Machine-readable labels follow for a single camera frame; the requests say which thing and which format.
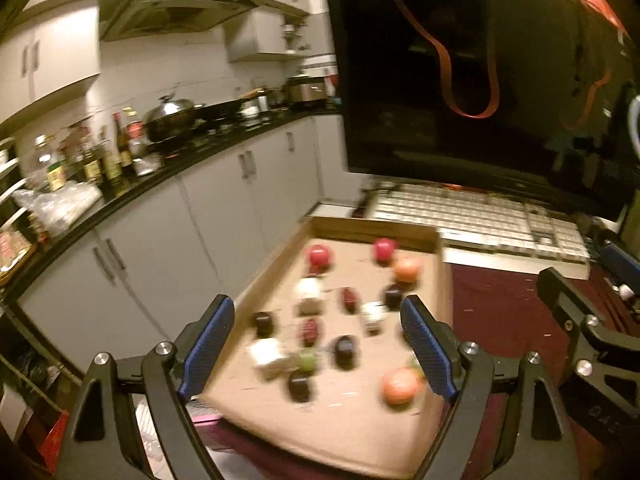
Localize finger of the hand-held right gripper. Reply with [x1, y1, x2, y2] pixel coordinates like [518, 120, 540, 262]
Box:
[602, 244, 640, 291]
[537, 266, 640, 402]

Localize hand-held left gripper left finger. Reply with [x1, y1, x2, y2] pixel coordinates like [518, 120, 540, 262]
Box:
[55, 294, 236, 480]

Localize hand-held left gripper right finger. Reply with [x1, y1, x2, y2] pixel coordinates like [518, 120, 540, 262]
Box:
[400, 295, 583, 480]

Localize cardboard tray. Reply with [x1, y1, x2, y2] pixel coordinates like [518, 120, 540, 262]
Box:
[202, 216, 453, 478]

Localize grey lower kitchen cabinets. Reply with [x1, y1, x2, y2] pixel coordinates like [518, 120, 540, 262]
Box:
[15, 112, 351, 376]

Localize white keyboard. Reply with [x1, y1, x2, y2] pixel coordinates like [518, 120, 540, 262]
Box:
[365, 182, 591, 281]

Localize black kitchen countertop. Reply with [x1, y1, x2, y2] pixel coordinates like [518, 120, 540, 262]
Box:
[0, 105, 343, 301]

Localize clear plastic bag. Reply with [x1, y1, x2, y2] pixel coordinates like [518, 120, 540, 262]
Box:
[12, 180, 103, 238]

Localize red snack packet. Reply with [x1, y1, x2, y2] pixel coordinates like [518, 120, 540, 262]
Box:
[0, 227, 38, 281]

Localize row of condiment bottles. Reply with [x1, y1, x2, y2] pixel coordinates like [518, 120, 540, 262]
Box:
[27, 107, 151, 193]

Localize steel wok with lid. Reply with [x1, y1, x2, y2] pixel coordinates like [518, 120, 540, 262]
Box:
[142, 96, 207, 143]

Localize black monitor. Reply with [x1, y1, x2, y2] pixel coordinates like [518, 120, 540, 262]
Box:
[320, 0, 640, 221]

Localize black frying pan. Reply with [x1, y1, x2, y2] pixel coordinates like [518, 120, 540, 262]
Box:
[200, 100, 251, 122]

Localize steel pot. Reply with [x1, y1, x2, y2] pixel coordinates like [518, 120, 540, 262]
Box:
[240, 89, 273, 116]

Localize white dishes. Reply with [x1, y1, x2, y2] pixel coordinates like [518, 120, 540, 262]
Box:
[0, 135, 23, 231]

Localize range hood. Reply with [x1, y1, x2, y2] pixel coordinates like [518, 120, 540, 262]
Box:
[99, 0, 261, 43]

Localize white upper wall cabinets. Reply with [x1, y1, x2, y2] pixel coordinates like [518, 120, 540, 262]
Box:
[0, 0, 326, 126]

